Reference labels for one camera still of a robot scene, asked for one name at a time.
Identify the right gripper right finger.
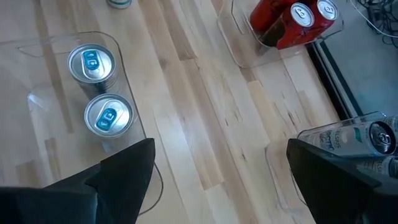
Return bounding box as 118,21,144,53
285,138,398,224

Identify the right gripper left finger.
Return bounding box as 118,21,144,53
0,138,156,224

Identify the silver Celsius can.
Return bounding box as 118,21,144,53
354,155,398,180
306,119,398,158

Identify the clear plastic bin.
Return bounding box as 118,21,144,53
0,30,165,216
264,111,398,224
216,0,345,69

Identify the blue silver Red Bull can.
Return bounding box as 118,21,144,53
67,42,118,100
83,92,135,147

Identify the red soda can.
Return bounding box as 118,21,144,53
276,0,340,50
259,2,315,50
249,0,295,34

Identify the black aluminium table frame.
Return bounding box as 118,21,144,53
306,39,364,121

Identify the black looped cable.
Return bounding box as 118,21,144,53
349,0,398,49

